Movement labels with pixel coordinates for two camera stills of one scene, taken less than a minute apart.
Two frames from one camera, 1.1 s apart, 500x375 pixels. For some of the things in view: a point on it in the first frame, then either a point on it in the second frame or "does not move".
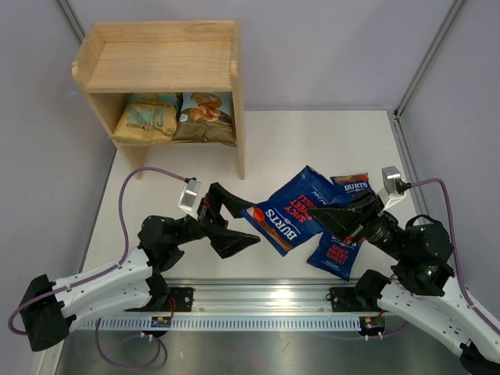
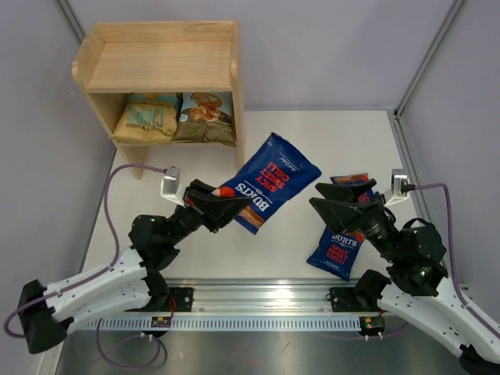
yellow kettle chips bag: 148,117 does not move
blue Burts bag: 283,221 -> 275,176
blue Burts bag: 350,186 does not move
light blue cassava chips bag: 205,117 does not move
